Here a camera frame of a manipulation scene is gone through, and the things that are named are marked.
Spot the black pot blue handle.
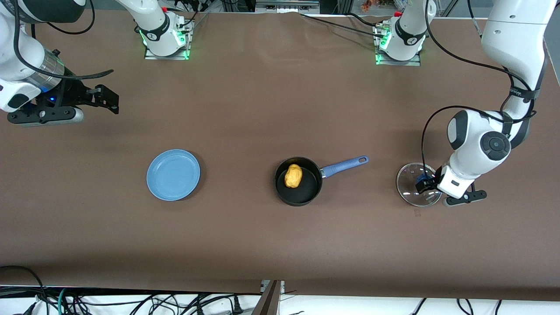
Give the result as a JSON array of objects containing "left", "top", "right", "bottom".
[{"left": 274, "top": 155, "right": 370, "bottom": 207}]

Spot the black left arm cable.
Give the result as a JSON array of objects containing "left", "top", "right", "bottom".
[{"left": 420, "top": 0, "right": 539, "bottom": 176}]

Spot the aluminium frame rail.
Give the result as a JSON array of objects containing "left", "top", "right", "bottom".
[{"left": 255, "top": 0, "right": 320, "bottom": 13}]

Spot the glass lid blue knob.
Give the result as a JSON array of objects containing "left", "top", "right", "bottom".
[{"left": 395, "top": 162, "right": 444, "bottom": 207}]

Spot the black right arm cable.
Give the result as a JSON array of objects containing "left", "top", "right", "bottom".
[{"left": 12, "top": 0, "right": 115, "bottom": 82}]

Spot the short black table cable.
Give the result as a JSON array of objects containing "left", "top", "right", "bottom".
[{"left": 345, "top": 11, "right": 379, "bottom": 28}]

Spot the brown table cover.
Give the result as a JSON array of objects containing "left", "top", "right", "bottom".
[{"left": 0, "top": 10, "right": 560, "bottom": 302}]

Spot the blue round plate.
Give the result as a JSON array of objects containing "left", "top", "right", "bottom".
[{"left": 146, "top": 149, "right": 201, "bottom": 202}]

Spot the black looped floor cable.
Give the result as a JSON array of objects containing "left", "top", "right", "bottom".
[{"left": 0, "top": 265, "right": 49, "bottom": 315}]

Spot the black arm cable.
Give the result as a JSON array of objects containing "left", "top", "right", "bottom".
[
  {"left": 420, "top": 0, "right": 539, "bottom": 176},
  {"left": 12, "top": 0, "right": 115, "bottom": 82}
]

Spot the long black table cable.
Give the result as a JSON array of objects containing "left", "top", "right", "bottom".
[{"left": 299, "top": 12, "right": 385, "bottom": 38}]

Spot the yellow potato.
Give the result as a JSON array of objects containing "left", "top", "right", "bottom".
[{"left": 284, "top": 164, "right": 303, "bottom": 189}]

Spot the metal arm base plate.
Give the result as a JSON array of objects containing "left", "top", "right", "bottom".
[
  {"left": 374, "top": 23, "right": 422, "bottom": 67},
  {"left": 144, "top": 18, "right": 193, "bottom": 61}
]

